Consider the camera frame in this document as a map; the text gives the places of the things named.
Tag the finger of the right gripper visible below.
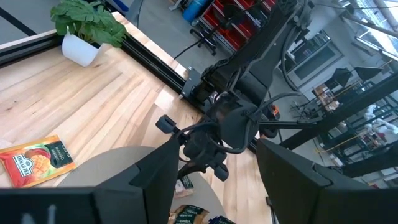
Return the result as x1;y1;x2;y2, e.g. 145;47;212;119
176;164;195;180
186;166;206;175

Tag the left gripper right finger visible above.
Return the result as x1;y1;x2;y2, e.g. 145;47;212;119
256;138;398;224

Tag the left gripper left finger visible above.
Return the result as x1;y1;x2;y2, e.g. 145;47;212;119
0;136;181;224

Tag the beige peach tea packet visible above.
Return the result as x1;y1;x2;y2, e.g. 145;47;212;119
167;204;210;224
174;175;195;199

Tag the orange mango tea packet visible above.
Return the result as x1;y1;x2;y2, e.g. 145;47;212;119
0;134;77;189

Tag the round grey mat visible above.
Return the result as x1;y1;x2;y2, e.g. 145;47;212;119
57;145;228;224

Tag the red storage bin rack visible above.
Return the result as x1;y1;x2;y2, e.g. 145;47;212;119
198;0;279;52

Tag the black studio lamp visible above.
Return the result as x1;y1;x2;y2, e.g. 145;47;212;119
354;65;385;82
331;67;354;90

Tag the white cabinet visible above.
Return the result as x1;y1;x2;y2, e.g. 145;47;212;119
285;29;346;90

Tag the blue cylinder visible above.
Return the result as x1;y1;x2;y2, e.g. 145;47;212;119
182;0;210;23

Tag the green plant in white pot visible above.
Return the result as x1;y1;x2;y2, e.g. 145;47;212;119
50;0;127;68

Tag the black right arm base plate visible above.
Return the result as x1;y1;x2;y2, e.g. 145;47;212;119
180;65;205;100

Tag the grey right arm cable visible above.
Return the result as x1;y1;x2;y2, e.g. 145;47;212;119
279;24;308;94

